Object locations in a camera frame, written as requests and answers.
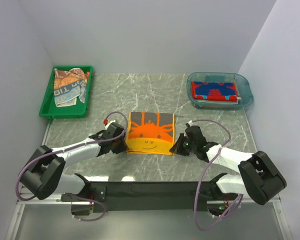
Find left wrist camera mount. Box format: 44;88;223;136
103;119;118;129

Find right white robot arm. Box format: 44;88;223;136
169;125;287;205

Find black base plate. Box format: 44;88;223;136
60;180;241;216

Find green plastic bin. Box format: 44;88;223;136
39;65;94;119

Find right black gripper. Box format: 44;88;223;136
169;133;197;157

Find blue translucent plastic tub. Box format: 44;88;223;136
186;72;254;109

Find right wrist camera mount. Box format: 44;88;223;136
185;120;194;132

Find aluminium mounting rail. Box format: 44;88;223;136
4;122;291;240

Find orange yellow cloth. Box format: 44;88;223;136
126;111;175;156

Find red blue patterned cloth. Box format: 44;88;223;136
190;81;240;102

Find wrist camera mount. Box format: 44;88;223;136
103;119;118;129
185;120;194;132

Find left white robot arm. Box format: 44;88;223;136
18;121;127;201

